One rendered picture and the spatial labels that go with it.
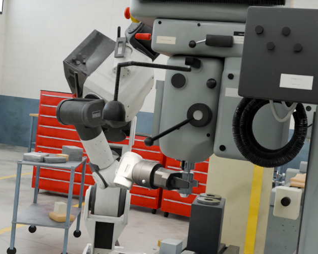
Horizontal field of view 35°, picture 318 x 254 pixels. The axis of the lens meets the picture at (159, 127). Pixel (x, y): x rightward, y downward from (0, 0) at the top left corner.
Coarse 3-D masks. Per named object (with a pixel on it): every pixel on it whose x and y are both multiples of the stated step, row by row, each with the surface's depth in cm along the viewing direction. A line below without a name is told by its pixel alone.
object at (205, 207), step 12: (192, 204) 193; (204, 204) 194; (216, 204) 194; (192, 216) 193; (204, 216) 192; (216, 216) 191; (192, 228) 193; (204, 228) 192; (216, 228) 191; (192, 240) 193; (204, 240) 192; (216, 240) 192; (204, 252) 192; (216, 252) 192
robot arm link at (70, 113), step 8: (64, 104) 185; (72, 104) 183; (80, 104) 181; (64, 112) 183; (72, 112) 181; (80, 112) 179; (64, 120) 185; (72, 120) 182; (80, 120) 180; (80, 128) 183; (88, 128) 183; (96, 128) 185; (80, 136) 186; (88, 136) 185; (96, 136) 186
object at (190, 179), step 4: (180, 176) 158; (184, 176) 158; (188, 176) 157; (192, 176) 158; (188, 180) 158; (192, 180) 159; (192, 184) 159; (180, 188) 158; (184, 188) 158; (188, 188) 158; (180, 192) 158; (184, 192) 158; (188, 192) 158
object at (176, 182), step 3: (174, 177) 159; (177, 177) 159; (171, 180) 158; (174, 180) 158; (177, 180) 158; (180, 180) 157; (183, 180) 157; (171, 183) 158; (174, 183) 158; (177, 183) 158; (180, 183) 157; (183, 183) 157; (186, 183) 156; (189, 183) 156; (174, 186) 158; (177, 186) 158; (180, 186) 157; (183, 186) 157; (186, 186) 156; (189, 186) 156
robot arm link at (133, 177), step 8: (128, 160) 171; (136, 160) 170; (144, 160) 169; (120, 168) 171; (128, 168) 169; (136, 168) 166; (120, 176) 169; (128, 176) 168; (136, 176) 165; (120, 184) 169; (128, 184) 169
